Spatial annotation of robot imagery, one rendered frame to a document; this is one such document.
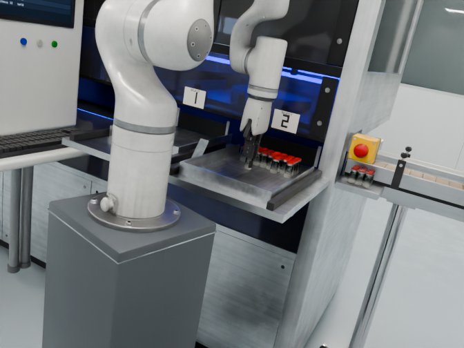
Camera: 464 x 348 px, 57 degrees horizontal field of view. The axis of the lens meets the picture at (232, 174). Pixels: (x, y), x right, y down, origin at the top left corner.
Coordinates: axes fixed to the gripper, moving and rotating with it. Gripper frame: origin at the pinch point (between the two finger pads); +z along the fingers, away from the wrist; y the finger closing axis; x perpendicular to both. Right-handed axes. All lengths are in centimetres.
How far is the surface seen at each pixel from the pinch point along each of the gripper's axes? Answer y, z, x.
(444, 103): -476, 2, 39
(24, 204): 4, 47, -90
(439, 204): -27, 7, 52
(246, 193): 21.7, 4.9, 10.2
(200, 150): 5.4, 3.2, -13.5
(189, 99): -15.2, -6.9, -32.6
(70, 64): -5, -10, -78
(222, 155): -1.1, 4.5, -9.3
